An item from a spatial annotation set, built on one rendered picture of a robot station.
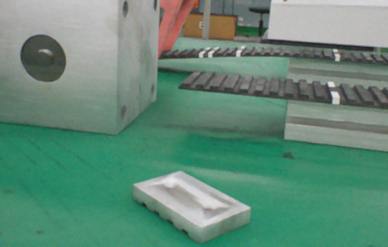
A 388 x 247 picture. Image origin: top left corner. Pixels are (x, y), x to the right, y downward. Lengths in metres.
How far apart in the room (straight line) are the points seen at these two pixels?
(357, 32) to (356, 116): 0.57
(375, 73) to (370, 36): 0.38
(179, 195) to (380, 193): 0.11
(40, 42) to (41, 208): 0.13
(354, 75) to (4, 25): 0.35
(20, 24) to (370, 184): 0.24
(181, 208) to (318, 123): 0.15
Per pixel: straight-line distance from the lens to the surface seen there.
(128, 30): 0.33
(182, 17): 0.57
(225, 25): 5.32
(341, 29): 0.90
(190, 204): 0.22
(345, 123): 0.34
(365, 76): 0.53
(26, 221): 0.23
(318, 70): 0.53
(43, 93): 0.34
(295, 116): 0.34
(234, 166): 0.28
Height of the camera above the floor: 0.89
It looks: 15 degrees down
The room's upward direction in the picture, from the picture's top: 3 degrees clockwise
